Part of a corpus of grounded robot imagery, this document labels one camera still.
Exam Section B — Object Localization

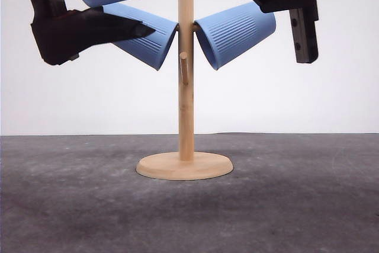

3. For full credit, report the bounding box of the wooden mug tree stand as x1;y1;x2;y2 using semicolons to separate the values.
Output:
136;0;233;181

